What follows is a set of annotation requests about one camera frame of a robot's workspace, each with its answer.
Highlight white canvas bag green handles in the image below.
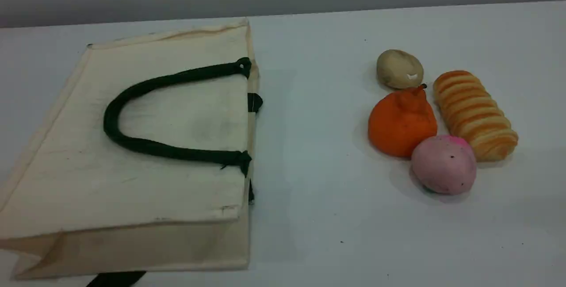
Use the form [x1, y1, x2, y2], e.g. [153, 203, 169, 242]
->
[0, 18, 264, 287]

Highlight orange toy fruit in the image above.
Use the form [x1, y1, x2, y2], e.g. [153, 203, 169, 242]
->
[368, 84, 438, 158]

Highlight beige toy potato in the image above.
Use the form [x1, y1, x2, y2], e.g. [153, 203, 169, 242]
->
[376, 49, 424, 90]

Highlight pink toy peach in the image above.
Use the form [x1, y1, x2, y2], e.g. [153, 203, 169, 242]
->
[411, 135, 478, 195]

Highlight striped toy bread roll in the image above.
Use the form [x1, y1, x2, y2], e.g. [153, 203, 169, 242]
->
[432, 70, 519, 162]

